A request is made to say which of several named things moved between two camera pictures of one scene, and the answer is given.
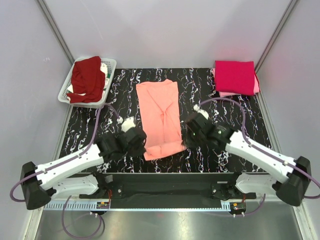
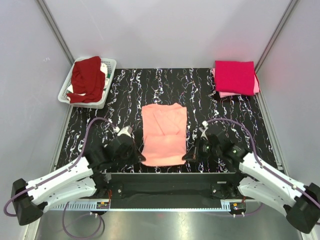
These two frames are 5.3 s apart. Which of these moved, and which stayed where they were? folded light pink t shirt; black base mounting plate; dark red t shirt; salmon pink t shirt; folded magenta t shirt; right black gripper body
Moved: salmon pink t shirt; right black gripper body
Stayed: folded light pink t shirt; dark red t shirt; folded magenta t shirt; black base mounting plate
